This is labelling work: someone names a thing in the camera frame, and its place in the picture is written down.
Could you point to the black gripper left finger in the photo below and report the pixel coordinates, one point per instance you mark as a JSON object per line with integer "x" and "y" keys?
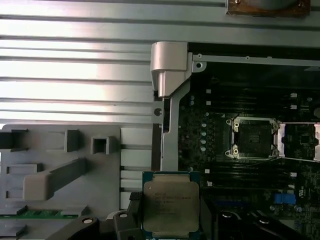
{"x": 136, "y": 215}

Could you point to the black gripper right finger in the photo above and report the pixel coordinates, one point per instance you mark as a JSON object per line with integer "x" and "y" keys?
{"x": 225, "y": 225}

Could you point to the silver CPU with green edge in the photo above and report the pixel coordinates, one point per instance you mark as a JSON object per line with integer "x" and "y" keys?
{"x": 171, "y": 205}

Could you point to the black RAM slot row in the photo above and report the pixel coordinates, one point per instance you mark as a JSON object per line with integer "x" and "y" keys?
{"x": 250, "y": 178}
{"x": 250, "y": 102}

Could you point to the CPU socket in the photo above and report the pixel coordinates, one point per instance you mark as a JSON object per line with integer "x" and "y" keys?
{"x": 253, "y": 137}

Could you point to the blue board connector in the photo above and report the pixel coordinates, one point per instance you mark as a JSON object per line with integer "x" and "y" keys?
{"x": 285, "y": 198}

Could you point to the grey plastic parts rack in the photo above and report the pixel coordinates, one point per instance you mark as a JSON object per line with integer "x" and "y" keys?
{"x": 75, "y": 150}

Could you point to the dark green motherboard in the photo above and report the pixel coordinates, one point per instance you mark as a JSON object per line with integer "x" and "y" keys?
{"x": 195, "y": 140}

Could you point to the green RAM stick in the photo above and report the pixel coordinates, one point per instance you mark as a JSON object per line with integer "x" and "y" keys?
{"x": 45, "y": 214}

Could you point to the metal socket cover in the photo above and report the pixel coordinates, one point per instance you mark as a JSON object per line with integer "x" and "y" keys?
{"x": 282, "y": 140}

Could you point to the black open PC case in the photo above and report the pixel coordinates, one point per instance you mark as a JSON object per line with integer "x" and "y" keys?
{"x": 170, "y": 65}

